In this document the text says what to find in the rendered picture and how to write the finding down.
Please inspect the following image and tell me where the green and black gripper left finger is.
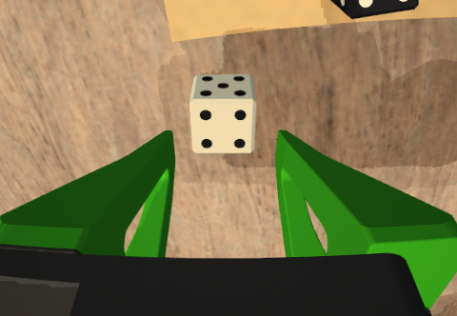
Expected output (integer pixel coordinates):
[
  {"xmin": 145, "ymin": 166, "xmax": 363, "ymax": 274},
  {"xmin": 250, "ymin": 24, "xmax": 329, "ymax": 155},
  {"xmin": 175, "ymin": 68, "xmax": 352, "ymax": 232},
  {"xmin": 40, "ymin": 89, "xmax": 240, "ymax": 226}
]
[{"xmin": 0, "ymin": 130, "xmax": 175, "ymax": 257}]

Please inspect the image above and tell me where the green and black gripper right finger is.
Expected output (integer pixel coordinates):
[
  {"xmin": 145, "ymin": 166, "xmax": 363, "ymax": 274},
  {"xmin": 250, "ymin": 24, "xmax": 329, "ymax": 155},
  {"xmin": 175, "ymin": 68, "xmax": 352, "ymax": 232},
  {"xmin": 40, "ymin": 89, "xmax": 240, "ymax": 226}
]
[{"xmin": 275, "ymin": 130, "xmax": 457, "ymax": 311}]

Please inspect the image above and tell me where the cream die with black pips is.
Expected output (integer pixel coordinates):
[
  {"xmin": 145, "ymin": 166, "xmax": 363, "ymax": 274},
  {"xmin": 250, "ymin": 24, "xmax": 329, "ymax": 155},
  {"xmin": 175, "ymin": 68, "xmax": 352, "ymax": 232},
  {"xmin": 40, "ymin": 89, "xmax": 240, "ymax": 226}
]
[{"xmin": 189, "ymin": 74, "xmax": 256, "ymax": 153}]

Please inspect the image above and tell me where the tan flat mat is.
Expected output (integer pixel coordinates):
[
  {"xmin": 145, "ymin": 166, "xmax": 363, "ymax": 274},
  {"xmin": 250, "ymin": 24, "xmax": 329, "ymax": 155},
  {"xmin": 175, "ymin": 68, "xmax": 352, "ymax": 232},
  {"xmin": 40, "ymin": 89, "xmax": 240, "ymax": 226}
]
[{"xmin": 164, "ymin": 0, "xmax": 457, "ymax": 42}]

